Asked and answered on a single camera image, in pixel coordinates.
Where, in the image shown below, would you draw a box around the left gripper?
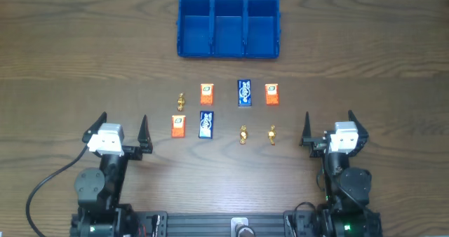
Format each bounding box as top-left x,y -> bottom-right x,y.
81,111 -> 154,161

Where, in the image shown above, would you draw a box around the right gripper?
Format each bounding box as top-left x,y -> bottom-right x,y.
300,109 -> 370,158

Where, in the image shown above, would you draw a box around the orange candy box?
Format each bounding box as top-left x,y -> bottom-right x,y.
264,83 -> 280,107
170,114 -> 187,139
199,83 -> 215,106

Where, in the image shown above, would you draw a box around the blue candy pack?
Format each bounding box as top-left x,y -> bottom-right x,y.
237,79 -> 253,107
198,110 -> 215,140

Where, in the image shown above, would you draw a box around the blue tray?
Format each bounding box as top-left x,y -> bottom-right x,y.
176,0 -> 281,60

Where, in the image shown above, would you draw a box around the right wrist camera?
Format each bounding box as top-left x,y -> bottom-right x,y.
328,121 -> 359,154

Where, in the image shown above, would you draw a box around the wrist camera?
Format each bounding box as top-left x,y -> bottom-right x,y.
328,121 -> 359,154
86,123 -> 126,157

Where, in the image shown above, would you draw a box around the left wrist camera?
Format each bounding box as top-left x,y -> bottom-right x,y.
86,123 -> 126,157

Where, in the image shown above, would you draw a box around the black cable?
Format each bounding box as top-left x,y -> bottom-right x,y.
316,144 -> 337,196
25,144 -> 89,237

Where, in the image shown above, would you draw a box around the mounting rail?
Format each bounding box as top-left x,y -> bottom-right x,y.
135,210 -> 319,237

